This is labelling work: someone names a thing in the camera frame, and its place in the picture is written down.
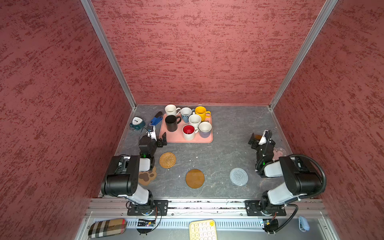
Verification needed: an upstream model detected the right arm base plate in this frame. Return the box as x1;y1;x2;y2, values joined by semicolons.
244;200;287;217

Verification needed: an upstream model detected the woven rattan coaster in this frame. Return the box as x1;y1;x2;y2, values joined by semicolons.
159;152;177;169

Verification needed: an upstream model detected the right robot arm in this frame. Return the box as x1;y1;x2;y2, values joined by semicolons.
249;131;327;216

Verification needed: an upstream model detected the white speckled blue mug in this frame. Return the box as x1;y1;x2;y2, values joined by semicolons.
180;107;195;124

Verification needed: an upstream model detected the white mug back left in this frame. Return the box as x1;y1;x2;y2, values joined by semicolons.
165;105;181;116

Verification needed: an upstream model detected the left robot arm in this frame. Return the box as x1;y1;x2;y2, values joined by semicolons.
101;135;158;211

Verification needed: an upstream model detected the aluminium rail frame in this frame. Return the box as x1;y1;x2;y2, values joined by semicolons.
85;198;332;231

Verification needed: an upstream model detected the black mug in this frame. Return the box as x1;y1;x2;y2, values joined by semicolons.
165;115;182;132

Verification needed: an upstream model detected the grey blue woven coaster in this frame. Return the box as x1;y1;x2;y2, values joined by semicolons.
230;168;249;186

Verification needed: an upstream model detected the yellow mug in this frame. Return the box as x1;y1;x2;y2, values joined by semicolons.
195;106;211;122

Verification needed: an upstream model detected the blue stapler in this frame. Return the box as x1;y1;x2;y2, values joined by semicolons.
148;111;164;126

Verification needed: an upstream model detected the pink serving tray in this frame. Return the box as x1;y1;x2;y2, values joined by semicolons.
158;113;214;144

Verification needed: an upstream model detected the large round wooden coaster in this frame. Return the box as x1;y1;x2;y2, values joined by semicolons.
186;169;205;189

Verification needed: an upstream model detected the pink flower coaster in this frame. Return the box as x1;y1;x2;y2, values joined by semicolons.
273;148;287;161

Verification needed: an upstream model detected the white mug red inside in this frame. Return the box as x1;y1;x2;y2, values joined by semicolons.
182;125;199;141

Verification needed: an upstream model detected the yellow keypad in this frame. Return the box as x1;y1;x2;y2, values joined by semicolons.
189;219;218;240

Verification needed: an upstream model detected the plaid glasses case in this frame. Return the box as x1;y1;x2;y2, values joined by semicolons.
88;219;127;239

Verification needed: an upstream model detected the brown paw print coaster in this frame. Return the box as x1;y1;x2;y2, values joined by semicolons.
139;167;157;186

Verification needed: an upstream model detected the white mug centre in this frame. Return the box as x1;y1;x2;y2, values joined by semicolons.
189;114;202;128

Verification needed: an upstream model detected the lavender mug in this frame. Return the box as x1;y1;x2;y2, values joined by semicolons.
199;122;212;138

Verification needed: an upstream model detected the green tape measure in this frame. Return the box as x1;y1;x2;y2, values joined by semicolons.
129;117;146;131

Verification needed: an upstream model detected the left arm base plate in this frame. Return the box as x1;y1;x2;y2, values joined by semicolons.
127;200;169;217

